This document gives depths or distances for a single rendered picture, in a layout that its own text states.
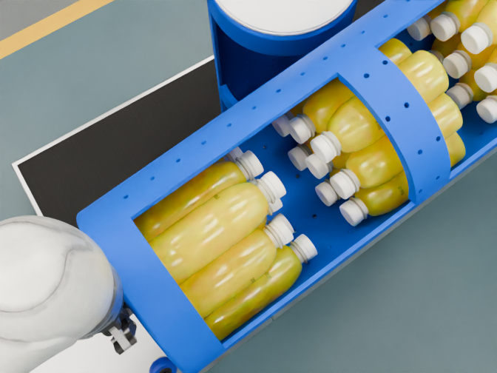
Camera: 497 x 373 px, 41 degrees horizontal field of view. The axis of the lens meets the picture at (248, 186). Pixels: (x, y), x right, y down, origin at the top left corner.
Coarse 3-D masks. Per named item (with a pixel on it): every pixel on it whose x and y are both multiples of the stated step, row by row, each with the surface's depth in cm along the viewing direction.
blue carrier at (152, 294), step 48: (432, 0) 94; (336, 48) 94; (288, 96) 91; (384, 96) 88; (192, 144) 92; (240, 144) 109; (288, 144) 113; (432, 144) 90; (480, 144) 107; (144, 192) 88; (288, 192) 114; (432, 192) 97; (96, 240) 85; (144, 240) 84; (336, 240) 106; (144, 288) 82; (192, 336) 85; (240, 336) 92
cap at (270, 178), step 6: (270, 174) 92; (264, 180) 91; (270, 180) 91; (276, 180) 91; (270, 186) 91; (276, 186) 91; (282, 186) 91; (276, 192) 91; (282, 192) 92; (276, 198) 92
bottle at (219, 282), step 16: (256, 240) 93; (272, 240) 94; (224, 256) 92; (240, 256) 92; (256, 256) 92; (272, 256) 94; (208, 272) 91; (224, 272) 91; (240, 272) 92; (256, 272) 93; (192, 288) 91; (208, 288) 91; (224, 288) 91; (240, 288) 93; (192, 304) 90; (208, 304) 91
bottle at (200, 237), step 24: (240, 192) 89; (264, 192) 91; (192, 216) 89; (216, 216) 88; (240, 216) 88; (264, 216) 91; (168, 240) 88; (192, 240) 87; (216, 240) 88; (240, 240) 90; (168, 264) 86; (192, 264) 88
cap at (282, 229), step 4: (276, 220) 95; (280, 220) 95; (268, 224) 96; (272, 224) 95; (276, 224) 95; (280, 224) 94; (284, 224) 94; (276, 228) 94; (280, 228) 94; (284, 228) 94; (280, 232) 94; (284, 232) 94; (288, 232) 94; (280, 236) 94; (284, 236) 94; (288, 236) 95; (292, 236) 95; (284, 240) 95; (288, 240) 95; (284, 244) 95
